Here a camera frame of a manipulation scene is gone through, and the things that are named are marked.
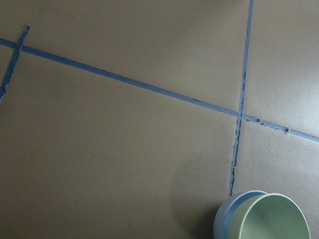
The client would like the blue bowl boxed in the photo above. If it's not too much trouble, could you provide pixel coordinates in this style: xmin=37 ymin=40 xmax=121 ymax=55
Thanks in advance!
xmin=213 ymin=190 xmax=267 ymax=239

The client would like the green bowl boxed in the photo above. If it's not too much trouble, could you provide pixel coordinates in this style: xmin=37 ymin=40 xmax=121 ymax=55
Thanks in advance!
xmin=227 ymin=193 xmax=311 ymax=239

